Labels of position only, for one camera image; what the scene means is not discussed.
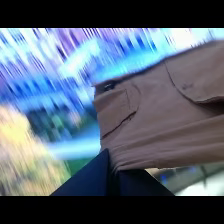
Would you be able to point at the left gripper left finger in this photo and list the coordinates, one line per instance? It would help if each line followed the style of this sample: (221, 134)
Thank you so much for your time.
(91, 180)

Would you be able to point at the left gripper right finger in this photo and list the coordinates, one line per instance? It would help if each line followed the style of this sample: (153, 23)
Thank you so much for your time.
(140, 185)

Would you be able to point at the brown pants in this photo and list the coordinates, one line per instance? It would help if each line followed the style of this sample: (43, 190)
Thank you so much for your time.
(166, 116)

